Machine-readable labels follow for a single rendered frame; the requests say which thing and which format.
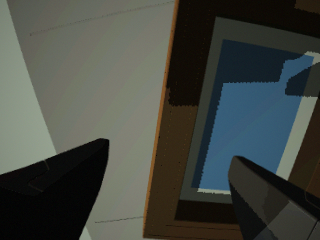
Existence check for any brown rectangular picture frame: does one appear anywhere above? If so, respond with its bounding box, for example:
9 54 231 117
143 0 320 240

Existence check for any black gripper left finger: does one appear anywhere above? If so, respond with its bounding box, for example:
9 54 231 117
0 139 109 240

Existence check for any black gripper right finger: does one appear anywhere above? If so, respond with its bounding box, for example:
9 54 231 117
228 156 320 240

